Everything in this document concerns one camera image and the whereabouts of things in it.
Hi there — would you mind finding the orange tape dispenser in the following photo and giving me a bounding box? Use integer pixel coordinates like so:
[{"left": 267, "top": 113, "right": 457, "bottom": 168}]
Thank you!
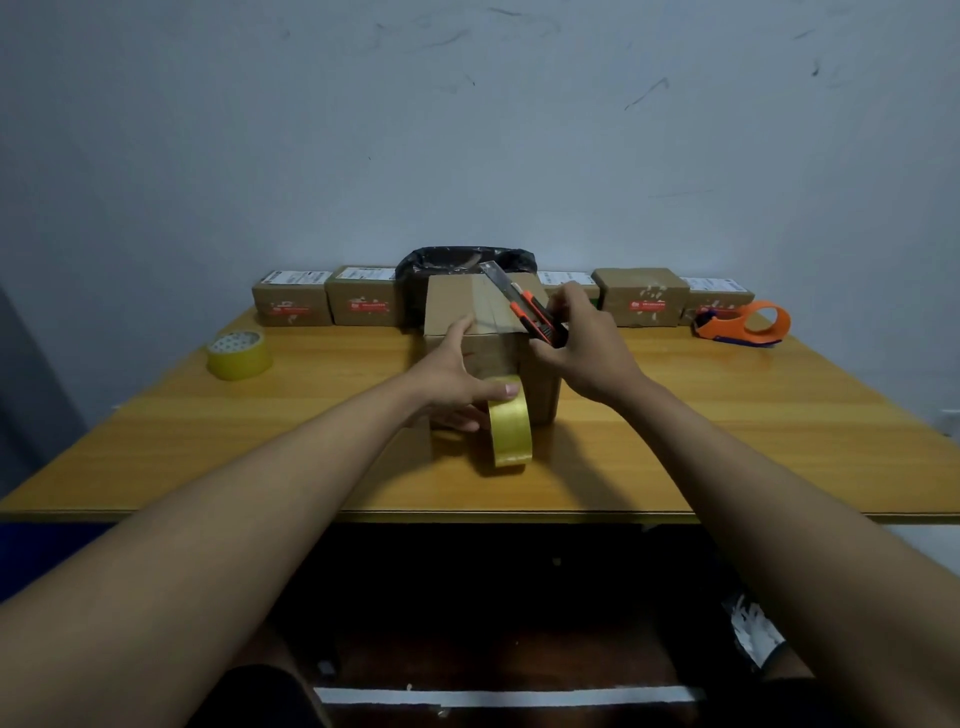
[{"left": 691, "top": 300, "right": 792, "bottom": 348}]

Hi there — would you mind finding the small brown labelled cardboard box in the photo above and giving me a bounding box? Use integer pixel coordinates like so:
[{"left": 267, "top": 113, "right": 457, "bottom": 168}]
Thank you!
[
  {"left": 678, "top": 277, "right": 756, "bottom": 325},
  {"left": 251, "top": 270, "right": 334, "bottom": 328},
  {"left": 324, "top": 265, "right": 399, "bottom": 328},
  {"left": 537, "top": 270, "right": 601, "bottom": 310},
  {"left": 591, "top": 267, "right": 691, "bottom": 329}
]

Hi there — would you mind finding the yellow packing tape roll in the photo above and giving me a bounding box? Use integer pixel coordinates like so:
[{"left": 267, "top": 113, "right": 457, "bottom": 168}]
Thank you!
[{"left": 485, "top": 375, "right": 535, "bottom": 470}]

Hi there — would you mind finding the large brown cardboard box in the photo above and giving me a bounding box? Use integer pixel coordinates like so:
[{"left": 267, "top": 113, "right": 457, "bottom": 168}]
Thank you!
[{"left": 422, "top": 271, "right": 563, "bottom": 429}]

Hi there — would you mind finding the yellow tape roll white core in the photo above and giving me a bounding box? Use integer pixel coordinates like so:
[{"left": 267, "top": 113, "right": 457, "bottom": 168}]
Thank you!
[{"left": 206, "top": 330, "right": 273, "bottom": 381}]

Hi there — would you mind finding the person's right forearm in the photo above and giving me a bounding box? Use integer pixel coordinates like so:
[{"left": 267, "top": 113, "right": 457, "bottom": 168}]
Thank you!
[{"left": 615, "top": 375, "right": 960, "bottom": 728}]

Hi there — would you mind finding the person's left hand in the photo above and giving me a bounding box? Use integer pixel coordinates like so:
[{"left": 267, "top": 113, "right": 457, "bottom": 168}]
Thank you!
[{"left": 405, "top": 315, "right": 522, "bottom": 435}]

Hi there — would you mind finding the orange black utility knife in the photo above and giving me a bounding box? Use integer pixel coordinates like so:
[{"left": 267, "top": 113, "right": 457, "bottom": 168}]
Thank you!
[{"left": 478, "top": 260, "right": 570, "bottom": 350}]

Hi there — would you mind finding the person's left leg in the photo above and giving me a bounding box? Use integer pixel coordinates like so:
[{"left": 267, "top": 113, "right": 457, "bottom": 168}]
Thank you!
[{"left": 187, "top": 622, "right": 333, "bottom": 728}]

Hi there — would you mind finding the black trash bag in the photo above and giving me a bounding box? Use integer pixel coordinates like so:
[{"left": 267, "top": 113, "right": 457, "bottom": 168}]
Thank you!
[{"left": 395, "top": 246, "right": 539, "bottom": 328}]

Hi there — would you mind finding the white black shoe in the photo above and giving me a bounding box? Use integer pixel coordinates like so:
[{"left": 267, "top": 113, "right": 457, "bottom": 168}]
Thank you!
[{"left": 722, "top": 592, "right": 790, "bottom": 672}]

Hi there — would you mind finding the person's left forearm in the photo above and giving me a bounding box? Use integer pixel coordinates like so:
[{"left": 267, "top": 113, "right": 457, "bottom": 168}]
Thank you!
[{"left": 0, "top": 371, "right": 432, "bottom": 728}]

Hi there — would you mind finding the person's right hand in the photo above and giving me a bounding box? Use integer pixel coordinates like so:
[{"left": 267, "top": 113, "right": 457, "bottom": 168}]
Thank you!
[{"left": 528, "top": 281, "right": 654, "bottom": 411}]

